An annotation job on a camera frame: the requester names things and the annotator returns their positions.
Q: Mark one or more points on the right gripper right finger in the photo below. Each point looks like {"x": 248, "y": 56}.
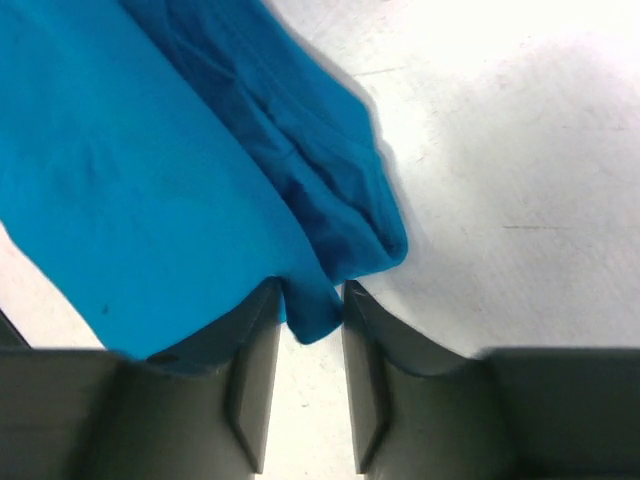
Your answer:
{"x": 421, "y": 411}

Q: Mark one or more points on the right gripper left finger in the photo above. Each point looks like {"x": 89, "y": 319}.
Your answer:
{"x": 197, "y": 410}

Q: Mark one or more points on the bright blue t shirt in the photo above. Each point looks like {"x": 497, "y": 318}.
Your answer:
{"x": 160, "y": 159}

